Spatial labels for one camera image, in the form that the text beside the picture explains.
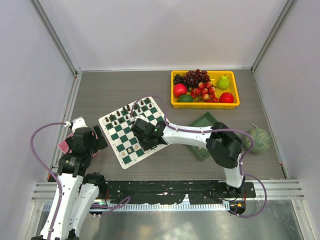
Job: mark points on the red apple left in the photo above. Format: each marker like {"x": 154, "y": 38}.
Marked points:
{"x": 179, "y": 89}

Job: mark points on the green lime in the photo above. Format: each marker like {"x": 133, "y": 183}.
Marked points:
{"x": 185, "y": 98}

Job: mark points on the red apple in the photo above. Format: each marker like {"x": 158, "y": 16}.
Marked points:
{"x": 179, "y": 89}
{"x": 226, "y": 97}

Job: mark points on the red apple right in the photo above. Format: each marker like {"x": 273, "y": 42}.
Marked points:
{"x": 226, "y": 97}

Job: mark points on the dark purple grape bunch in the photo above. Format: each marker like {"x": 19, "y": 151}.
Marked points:
{"x": 192, "y": 78}

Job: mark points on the green netted melon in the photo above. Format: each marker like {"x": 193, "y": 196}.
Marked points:
{"x": 262, "y": 139}

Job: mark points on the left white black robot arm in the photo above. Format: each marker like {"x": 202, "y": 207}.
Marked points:
{"x": 76, "y": 190}

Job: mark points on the red cherry bunch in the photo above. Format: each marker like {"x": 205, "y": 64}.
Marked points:
{"x": 204, "y": 92}

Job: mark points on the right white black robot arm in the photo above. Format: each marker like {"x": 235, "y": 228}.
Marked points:
{"x": 224, "y": 146}

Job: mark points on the dark green piece tray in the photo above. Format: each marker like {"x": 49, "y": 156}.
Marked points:
{"x": 204, "y": 120}

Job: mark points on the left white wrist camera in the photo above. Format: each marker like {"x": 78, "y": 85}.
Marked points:
{"x": 76, "y": 124}

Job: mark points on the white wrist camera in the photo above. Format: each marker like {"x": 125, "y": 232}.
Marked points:
{"x": 134, "y": 118}
{"x": 76, "y": 124}

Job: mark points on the green pear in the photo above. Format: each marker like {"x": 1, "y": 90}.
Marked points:
{"x": 223, "y": 82}

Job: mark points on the green white chess board mat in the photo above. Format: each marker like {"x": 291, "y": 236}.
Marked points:
{"x": 117, "y": 130}

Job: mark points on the black grape bunch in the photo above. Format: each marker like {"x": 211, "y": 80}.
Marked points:
{"x": 178, "y": 79}

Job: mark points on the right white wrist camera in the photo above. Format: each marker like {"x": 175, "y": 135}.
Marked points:
{"x": 134, "y": 118}

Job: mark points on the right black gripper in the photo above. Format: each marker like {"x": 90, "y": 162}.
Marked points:
{"x": 145, "y": 147}

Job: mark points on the white slotted cable duct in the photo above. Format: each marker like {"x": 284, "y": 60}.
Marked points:
{"x": 184, "y": 206}

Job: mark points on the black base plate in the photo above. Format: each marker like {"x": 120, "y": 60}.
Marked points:
{"x": 172, "y": 192}

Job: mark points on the yellow plastic fruit tray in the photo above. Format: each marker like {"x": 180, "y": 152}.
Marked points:
{"x": 214, "y": 76}

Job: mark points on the pink box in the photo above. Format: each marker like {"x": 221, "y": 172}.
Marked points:
{"x": 63, "y": 146}

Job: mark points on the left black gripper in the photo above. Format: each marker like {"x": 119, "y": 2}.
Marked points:
{"x": 102, "y": 143}

